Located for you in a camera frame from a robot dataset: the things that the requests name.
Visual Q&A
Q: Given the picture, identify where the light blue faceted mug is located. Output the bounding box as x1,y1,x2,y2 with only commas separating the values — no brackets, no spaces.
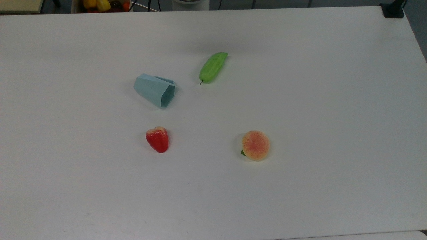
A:
134,73,176,108

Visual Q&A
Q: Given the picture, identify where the toy peach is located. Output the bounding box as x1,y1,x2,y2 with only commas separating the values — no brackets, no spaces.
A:
241,130,270,161

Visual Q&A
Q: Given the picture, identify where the green toy cucumber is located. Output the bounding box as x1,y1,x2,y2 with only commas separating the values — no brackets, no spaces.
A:
199,52,229,85

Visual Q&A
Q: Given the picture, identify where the red toy wax apple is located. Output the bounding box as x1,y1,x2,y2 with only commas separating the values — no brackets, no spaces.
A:
146,126,169,153

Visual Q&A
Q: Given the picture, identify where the box of toy fruit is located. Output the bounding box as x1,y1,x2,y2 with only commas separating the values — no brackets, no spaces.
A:
72,0,134,13

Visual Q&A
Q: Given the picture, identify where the yellow side table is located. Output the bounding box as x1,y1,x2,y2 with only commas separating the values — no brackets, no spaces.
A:
0,0,44,14

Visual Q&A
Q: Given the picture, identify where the black clamp mount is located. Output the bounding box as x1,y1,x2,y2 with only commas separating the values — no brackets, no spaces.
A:
380,0,406,18

